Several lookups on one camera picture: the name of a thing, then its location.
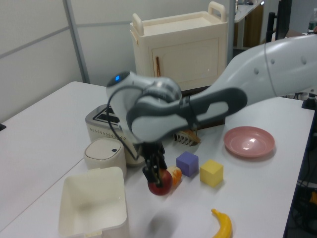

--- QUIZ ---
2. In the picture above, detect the cream cake slice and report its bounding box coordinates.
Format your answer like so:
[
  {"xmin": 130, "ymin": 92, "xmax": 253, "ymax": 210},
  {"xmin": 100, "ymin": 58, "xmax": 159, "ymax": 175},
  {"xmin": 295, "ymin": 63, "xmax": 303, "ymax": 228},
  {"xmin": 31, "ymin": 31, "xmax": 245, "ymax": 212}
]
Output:
[{"xmin": 168, "ymin": 166, "xmax": 183, "ymax": 187}]

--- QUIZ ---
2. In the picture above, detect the white open plastic container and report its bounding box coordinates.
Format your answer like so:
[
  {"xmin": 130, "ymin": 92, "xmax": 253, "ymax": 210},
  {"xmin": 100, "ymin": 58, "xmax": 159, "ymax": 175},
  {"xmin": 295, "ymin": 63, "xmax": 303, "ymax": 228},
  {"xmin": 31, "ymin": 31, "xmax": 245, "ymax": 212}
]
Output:
[{"xmin": 58, "ymin": 166, "xmax": 130, "ymax": 238}]

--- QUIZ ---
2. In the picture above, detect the black table clamp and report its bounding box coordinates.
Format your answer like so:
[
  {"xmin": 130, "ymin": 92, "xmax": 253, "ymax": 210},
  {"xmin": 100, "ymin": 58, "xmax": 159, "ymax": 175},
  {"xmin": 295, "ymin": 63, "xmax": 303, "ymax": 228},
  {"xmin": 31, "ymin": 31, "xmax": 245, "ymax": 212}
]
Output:
[{"xmin": 301, "ymin": 93, "xmax": 317, "ymax": 112}]

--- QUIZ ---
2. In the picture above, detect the silver two-slot toaster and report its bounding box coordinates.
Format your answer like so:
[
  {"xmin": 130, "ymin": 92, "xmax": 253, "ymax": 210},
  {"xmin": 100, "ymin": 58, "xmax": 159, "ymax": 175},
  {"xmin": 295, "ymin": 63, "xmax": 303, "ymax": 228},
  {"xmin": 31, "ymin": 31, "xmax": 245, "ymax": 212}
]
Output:
[{"xmin": 85, "ymin": 104, "xmax": 146, "ymax": 167}]

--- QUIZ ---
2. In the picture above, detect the grey partition post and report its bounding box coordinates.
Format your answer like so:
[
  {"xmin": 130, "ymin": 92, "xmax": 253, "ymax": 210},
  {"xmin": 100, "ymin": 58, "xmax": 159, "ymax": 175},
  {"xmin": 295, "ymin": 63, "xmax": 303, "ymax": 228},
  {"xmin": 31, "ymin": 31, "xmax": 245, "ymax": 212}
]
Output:
[{"xmin": 63, "ymin": 0, "xmax": 90, "ymax": 84}]

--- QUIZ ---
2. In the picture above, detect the red apple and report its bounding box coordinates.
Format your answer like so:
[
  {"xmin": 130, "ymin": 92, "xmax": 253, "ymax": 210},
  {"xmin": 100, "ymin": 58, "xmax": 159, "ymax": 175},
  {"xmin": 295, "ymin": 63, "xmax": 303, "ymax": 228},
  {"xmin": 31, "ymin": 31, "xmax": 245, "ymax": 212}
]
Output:
[{"xmin": 148, "ymin": 169, "xmax": 173, "ymax": 196}]

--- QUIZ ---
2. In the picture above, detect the yellow foam cube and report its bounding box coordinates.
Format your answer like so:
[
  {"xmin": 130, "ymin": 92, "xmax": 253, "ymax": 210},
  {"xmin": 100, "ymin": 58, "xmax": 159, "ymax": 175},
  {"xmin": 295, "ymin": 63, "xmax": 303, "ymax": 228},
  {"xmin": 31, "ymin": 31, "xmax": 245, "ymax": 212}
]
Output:
[{"xmin": 199, "ymin": 159, "xmax": 224, "ymax": 188}]

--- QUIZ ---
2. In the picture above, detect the wooden background desk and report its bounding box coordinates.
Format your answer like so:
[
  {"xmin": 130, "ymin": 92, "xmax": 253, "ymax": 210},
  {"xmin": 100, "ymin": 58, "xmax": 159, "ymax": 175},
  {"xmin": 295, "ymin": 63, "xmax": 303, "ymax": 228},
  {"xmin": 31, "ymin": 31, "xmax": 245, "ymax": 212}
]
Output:
[{"xmin": 234, "ymin": 2, "xmax": 264, "ymax": 49}]

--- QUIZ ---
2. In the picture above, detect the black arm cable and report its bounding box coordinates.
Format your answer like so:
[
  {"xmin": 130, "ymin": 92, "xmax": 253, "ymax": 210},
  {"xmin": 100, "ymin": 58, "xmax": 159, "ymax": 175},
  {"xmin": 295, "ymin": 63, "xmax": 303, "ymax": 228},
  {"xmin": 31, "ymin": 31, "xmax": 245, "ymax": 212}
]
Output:
[{"xmin": 106, "ymin": 85, "xmax": 145, "ymax": 161}]

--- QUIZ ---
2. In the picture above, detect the yellow banana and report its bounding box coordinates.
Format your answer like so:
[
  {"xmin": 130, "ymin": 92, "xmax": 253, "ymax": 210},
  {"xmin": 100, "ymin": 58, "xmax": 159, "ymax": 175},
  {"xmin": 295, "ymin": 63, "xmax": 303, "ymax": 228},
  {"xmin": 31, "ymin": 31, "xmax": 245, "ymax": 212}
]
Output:
[{"xmin": 211, "ymin": 208, "xmax": 233, "ymax": 238}]

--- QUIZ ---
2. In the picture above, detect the small white lidded bin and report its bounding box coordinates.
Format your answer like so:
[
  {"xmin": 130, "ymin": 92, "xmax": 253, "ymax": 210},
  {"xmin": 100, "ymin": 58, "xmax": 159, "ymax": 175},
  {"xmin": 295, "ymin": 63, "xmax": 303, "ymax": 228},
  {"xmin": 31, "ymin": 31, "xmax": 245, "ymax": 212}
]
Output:
[{"xmin": 83, "ymin": 137, "xmax": 127, "ymax": 179}]

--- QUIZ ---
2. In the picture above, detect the purple foam cube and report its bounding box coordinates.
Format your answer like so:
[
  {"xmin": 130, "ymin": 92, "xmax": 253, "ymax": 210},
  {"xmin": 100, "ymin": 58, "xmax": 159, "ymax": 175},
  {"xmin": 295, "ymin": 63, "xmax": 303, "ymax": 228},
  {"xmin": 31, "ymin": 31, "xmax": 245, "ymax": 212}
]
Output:
[{"xmin": 176, "ymin": 151, "xmax": 200, "ymax": 178}]

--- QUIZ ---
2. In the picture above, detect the cable bundle on floor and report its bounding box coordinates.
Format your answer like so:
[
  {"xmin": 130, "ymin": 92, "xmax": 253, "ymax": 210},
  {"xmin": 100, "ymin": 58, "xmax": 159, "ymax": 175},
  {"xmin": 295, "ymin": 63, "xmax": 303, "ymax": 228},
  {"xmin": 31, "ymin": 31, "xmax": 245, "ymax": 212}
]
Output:
[{"xmin": 296, "ymin": 173, "xmax": 317, "ymax": 225}]

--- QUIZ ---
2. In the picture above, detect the pink plate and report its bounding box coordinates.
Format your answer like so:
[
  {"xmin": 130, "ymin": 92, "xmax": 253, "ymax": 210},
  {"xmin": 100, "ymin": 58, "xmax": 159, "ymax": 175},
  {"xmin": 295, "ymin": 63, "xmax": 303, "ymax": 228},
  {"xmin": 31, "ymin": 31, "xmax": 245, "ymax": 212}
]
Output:
[{"xmin": 223, "ymin": 126, "xmax": 276, "ymax": 159}]

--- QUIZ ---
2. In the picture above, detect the cream cabinet with handles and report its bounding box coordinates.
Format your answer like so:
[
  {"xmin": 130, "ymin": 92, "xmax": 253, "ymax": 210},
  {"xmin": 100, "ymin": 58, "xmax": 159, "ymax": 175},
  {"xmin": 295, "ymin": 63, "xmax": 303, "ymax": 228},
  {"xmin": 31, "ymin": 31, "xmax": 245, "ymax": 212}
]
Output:
[{"xmin": 130, "ymin": 1, "xmax": 229, "ymax": 91}]

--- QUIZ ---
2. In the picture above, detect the brown bread slice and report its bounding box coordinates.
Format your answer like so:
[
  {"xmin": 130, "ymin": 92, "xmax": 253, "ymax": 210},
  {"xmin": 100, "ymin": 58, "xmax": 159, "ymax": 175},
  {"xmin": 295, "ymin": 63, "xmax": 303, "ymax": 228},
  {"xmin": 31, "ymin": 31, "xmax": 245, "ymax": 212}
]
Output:
[{"xmin": 182, "ymin": 129, "xmax": 201, "ymax": 145}]

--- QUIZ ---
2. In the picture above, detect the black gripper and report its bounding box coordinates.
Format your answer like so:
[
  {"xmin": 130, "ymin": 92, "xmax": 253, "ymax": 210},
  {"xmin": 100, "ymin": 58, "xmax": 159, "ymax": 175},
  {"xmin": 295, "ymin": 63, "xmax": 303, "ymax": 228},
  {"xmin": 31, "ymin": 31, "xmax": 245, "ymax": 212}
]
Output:
[{"xmin": 141, "ymin": 140, "xmax": 168, "ymax": 188}]

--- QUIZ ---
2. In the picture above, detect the black monitor stand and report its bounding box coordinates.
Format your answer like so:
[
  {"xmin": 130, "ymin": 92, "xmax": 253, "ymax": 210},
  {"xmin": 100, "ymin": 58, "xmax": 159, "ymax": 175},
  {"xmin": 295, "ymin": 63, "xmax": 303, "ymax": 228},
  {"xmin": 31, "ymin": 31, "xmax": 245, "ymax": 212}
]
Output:
[{"xmin": 266, "ymin": 0, "xmax": 293, "ymax": 43}]

